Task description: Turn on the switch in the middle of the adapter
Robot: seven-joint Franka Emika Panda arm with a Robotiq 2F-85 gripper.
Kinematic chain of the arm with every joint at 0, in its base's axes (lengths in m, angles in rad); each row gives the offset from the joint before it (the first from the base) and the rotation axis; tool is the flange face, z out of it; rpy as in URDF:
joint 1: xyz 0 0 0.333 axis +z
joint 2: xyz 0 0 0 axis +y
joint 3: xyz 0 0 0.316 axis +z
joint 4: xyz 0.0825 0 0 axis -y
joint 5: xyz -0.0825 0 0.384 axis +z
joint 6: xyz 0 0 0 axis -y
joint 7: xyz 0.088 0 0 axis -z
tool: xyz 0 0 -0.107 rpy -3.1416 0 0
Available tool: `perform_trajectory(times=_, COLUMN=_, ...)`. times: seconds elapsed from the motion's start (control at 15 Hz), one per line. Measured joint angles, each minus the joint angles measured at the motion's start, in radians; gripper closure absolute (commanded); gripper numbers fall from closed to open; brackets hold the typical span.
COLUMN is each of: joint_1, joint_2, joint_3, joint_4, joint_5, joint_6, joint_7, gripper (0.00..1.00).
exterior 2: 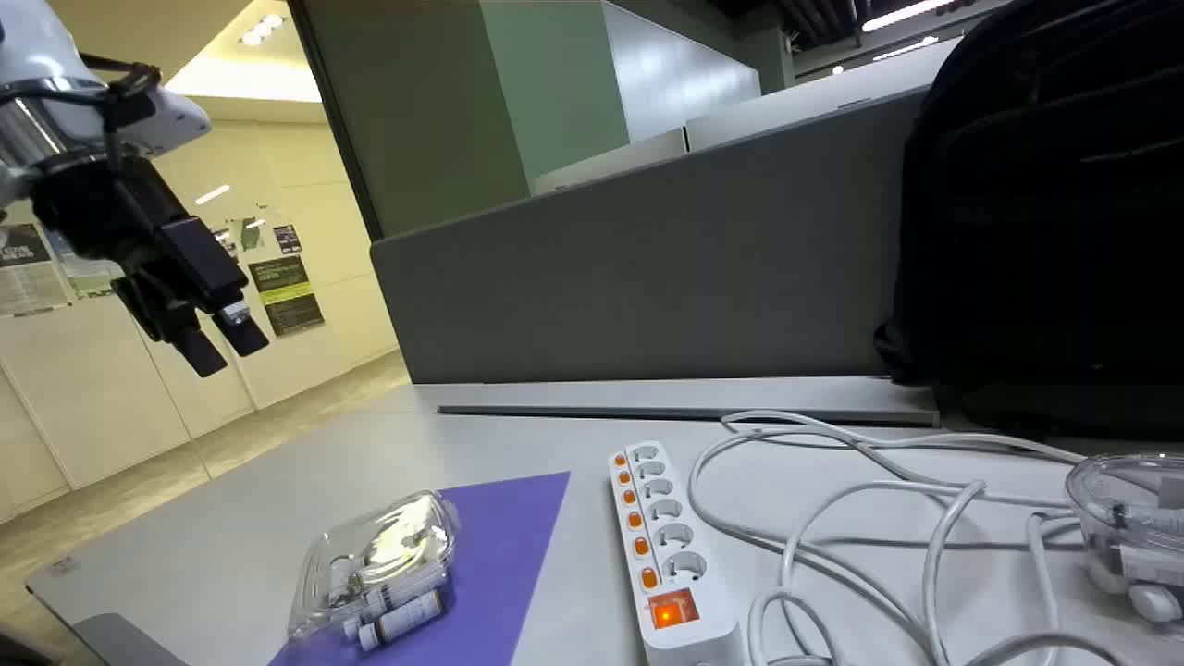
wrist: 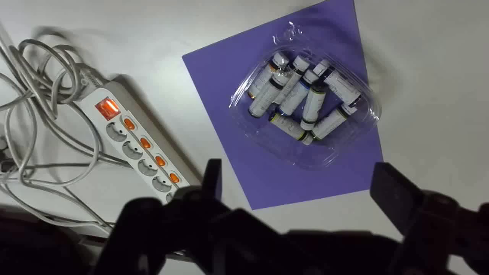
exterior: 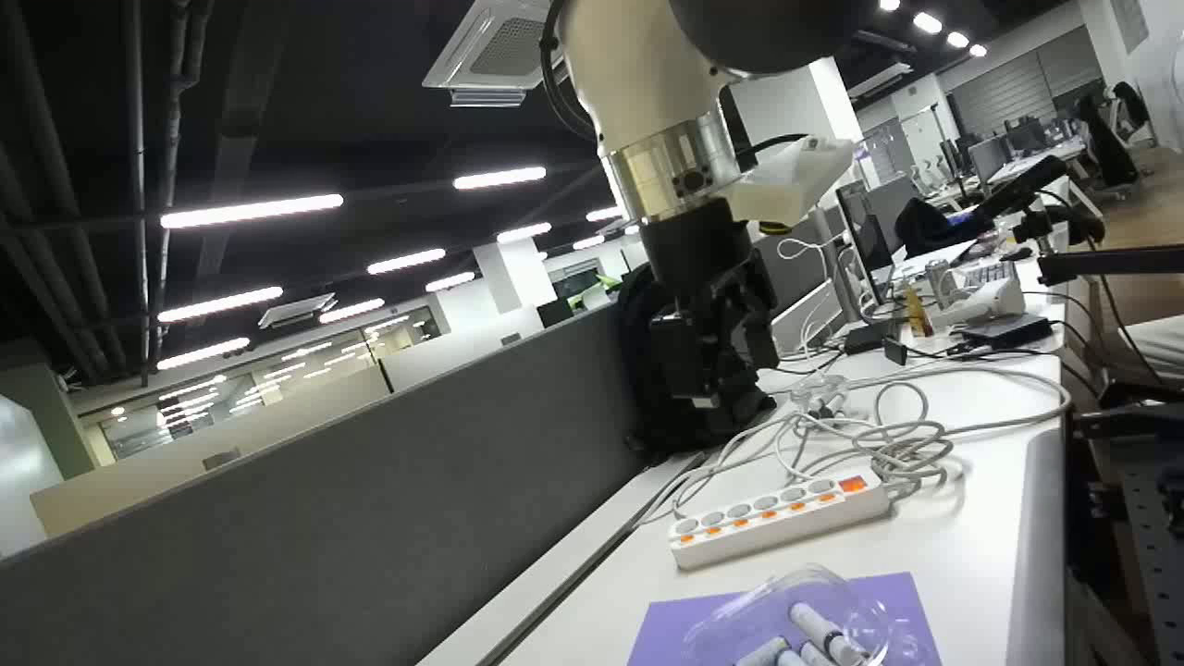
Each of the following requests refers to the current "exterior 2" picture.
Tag clear plastic container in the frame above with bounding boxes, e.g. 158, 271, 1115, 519
1062, 449, 1184, 629

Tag purple paper sheet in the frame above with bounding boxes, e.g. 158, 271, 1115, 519
267, 470, 572, 666

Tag green pillar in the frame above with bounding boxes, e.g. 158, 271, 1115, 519
284, 0, 633, 245

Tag white power strip orange switches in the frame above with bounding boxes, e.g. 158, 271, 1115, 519
602, 435, 746, 666

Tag black backpack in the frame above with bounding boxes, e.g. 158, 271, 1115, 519
870, 0, 1184, 443

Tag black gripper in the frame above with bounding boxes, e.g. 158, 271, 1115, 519
31, 150, 273, 382

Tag grey desk partition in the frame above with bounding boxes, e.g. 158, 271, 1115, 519
371, 89, 942, 387

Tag clear plastic case white parts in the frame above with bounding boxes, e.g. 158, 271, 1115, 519
284, 488, 464, 654

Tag dark wall poster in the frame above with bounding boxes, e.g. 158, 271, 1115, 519
249, 250, 316, 295
262, 290, 329, 342

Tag ceiling light panel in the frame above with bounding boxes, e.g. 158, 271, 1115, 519
236, 7, 292, 52

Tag ceiling light strip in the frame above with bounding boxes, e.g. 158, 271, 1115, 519
859, 0, 963, 36

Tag white power cable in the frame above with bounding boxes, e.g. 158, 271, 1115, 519
683, 406, 1184, 666

